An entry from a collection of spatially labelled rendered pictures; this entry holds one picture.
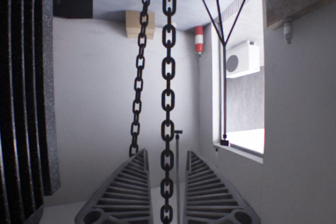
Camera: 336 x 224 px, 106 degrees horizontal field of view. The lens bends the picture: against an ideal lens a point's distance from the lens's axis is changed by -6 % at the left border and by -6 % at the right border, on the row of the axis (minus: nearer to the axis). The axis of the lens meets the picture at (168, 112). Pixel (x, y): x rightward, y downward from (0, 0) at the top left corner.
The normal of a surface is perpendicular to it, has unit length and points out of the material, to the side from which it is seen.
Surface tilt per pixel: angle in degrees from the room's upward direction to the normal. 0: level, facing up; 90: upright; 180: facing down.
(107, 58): 90
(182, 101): 90
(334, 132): 90
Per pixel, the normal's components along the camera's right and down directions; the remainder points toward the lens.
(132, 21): 0.19, 0.04
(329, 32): -0.95, 0.04
